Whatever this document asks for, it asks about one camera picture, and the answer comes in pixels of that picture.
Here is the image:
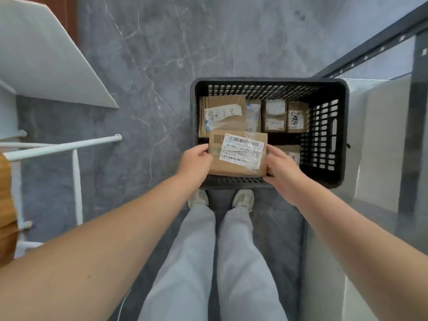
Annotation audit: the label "person's white left shoe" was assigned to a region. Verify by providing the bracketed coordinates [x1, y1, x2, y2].
[188, 189, 210, 210]

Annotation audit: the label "person's right hand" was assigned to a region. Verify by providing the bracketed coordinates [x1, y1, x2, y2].
[262, 145, 311, 207]

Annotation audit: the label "grey metal shelf rack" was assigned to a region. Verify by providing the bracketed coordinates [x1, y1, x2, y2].
[299, 1, 428, 321]

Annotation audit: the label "person's white right shoe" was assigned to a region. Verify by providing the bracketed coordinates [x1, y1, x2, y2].
[231, 189, 255, 214]

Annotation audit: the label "person's right forearm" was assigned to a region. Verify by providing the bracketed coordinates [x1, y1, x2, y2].
[292, 178, 428, 321]

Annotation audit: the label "parcel with handwritten label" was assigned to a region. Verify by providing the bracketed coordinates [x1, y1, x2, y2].
[246, 99, 263, 133]

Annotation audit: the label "black plastic basket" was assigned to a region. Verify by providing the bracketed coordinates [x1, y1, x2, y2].
[189, 76, 350, 190]

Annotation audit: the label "person's left hand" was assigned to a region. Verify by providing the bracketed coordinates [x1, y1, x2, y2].
[175, 143, 214, 190]

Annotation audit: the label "person's white trousers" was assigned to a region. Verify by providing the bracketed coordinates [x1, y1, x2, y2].
[138, 203, 289, 321]

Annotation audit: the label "person's white shoe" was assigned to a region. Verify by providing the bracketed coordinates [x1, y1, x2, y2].
[188, 189, 210, 210]
[231, 189, 255, 214]

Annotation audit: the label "cardboard parcel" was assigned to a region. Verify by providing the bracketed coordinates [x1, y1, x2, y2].
[208, 129, 269, 178]

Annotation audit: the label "wooden chair white metal frame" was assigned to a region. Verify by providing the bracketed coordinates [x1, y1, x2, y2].
[0, 129, 123, 268]

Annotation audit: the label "white flat board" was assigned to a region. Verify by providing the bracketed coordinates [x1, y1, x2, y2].
[0, 0, 120, 110]

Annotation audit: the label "cardboard parcel marked 786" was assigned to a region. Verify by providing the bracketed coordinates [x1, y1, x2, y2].
[276, 144, 301, 167]

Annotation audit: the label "small parcel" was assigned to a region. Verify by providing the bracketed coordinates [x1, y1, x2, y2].
[261, 99, 288, 133]
[286, 101, 311, 134]

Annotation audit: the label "large parcel torn label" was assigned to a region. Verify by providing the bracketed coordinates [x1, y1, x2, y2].
[198, 94, 249, 139]

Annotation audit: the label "person's left forearm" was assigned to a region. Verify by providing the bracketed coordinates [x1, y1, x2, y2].
[0, 173, 201, 321]

